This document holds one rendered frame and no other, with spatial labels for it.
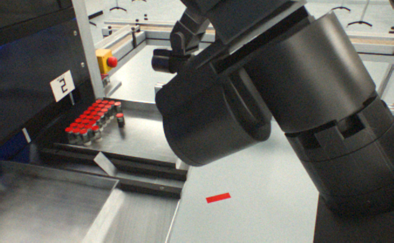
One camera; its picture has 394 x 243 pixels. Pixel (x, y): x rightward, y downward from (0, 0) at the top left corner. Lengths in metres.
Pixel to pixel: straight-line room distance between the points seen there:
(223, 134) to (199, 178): 1.69
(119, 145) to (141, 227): 0.27
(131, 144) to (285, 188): 1.32
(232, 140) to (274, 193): 1.67
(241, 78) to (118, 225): 0.47
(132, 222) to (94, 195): 0.12
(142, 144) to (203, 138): 0.59
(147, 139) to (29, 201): 0.31
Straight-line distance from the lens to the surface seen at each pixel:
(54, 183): 0.72
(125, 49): 1.40
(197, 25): 0.64
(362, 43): 1.65
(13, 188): 0.76
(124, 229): 0.58
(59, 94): 0.83
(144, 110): 0.90
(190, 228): 1.62
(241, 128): 0.16
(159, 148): 0.73
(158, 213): 0.59
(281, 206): 1.78
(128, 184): 0.63
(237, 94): 0.16
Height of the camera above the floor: 1.35
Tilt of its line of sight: 33 degrees down
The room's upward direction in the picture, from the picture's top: straight up
